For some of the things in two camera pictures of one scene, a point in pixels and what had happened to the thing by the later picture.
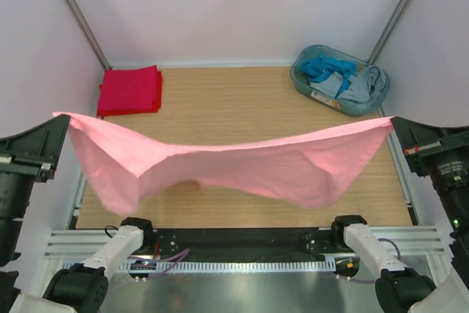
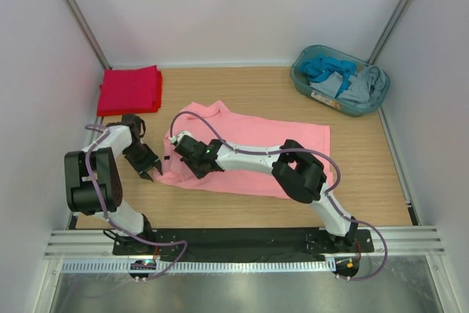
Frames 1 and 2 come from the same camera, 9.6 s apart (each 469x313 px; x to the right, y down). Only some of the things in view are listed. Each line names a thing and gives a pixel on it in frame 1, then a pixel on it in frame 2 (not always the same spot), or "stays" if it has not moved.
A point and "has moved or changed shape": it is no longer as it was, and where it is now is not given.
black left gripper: [39, 143] -> [141, 168]
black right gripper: [412, 135] -> [199, 174]
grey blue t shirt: [367, 86] stays
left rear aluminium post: [78, 13] stays
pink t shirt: [313, 169] has moved or changed shape
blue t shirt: [318, 67] stays
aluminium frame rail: [409, 242] stays
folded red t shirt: [131, 91] stays
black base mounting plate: [239, 245] stays
